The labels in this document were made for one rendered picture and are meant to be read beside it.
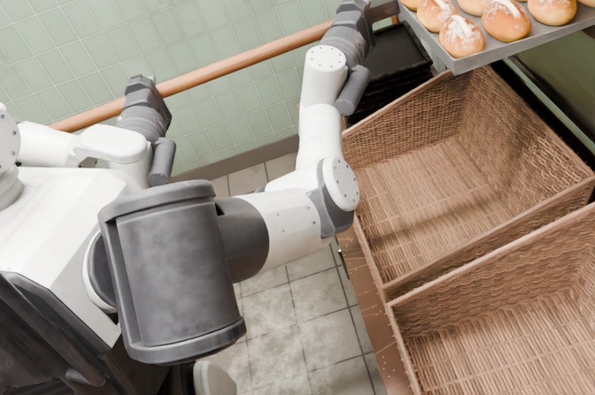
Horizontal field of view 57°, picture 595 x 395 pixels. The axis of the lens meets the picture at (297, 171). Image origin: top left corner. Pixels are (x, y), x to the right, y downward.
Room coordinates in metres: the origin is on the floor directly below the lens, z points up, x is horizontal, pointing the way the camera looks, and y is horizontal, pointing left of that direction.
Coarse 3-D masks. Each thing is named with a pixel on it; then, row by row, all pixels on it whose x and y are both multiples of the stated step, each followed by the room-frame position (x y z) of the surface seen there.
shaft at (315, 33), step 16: (304, 32) 0.99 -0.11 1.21; (320, 32) 0.98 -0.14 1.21; (256, 48) 1.00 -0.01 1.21; (272, 48) 0.98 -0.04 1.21; (288, 48) 0.98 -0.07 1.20; (224, 64) 0.99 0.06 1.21; (240, 64) 0.98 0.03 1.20; (176, 80) 1.00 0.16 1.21; (192, 80) 0.99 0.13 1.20; (208, 80) 0.99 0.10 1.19; (96, 112) 1.00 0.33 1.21; (112, 112) 0.99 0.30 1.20; (64, 128) 1.00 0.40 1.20; (80, 128) 1.00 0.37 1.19
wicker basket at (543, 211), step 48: (432, 96) 1.24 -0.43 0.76; (480, 96) 1.16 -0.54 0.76; (384, 144) 1.24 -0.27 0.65; (432, 144) 1.23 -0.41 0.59; (480, 144) 1.11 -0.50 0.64; (528, 144) 0.91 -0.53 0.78; (384, 192) 1.12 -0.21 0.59; (432, 192) 1.06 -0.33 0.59; (480, 192) 1.00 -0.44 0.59; (528, 192) 0.87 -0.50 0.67; (576, 192) 0.69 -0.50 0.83; (384, 240) 0.96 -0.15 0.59; (432, 240) 0.90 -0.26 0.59; (480, 240) 0.70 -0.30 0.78; (384, 288) 0.71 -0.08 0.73
